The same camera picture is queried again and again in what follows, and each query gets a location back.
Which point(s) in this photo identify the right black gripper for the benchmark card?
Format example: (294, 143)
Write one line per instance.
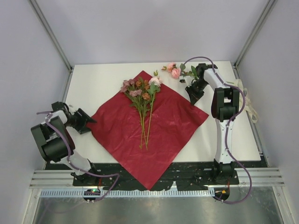
(193, 96)

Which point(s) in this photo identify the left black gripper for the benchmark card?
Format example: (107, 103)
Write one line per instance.
(81, 128)

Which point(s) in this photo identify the red wrapping paper sheet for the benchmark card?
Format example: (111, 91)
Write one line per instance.
(172, 124)

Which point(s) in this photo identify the dusty pink flower stem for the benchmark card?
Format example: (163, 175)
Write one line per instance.
(134, 91)

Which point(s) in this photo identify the orange flower stem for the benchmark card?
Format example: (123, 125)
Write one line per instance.
(146, 102)

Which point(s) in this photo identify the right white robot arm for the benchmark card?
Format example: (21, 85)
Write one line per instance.
(224, 109)

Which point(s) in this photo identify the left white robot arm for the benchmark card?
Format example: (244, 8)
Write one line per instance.
(56, 145)

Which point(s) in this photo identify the cream ribbon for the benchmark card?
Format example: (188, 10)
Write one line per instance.
(248, 104)

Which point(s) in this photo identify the white slotted cable duct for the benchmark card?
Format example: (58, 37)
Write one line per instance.
(88, 193)

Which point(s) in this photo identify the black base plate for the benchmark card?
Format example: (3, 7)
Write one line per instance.
(186, 175)

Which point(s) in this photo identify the aluminium frame rail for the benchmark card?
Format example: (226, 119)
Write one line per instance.
(261, 177)

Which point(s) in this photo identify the right aluminium corner post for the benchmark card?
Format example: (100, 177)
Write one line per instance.
(270, 4)

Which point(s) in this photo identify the aluminium corner post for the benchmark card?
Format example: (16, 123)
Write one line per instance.
(41, 17)
(270, 4)

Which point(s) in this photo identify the left aluminium corner post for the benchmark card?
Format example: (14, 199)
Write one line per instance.
(41, 17)

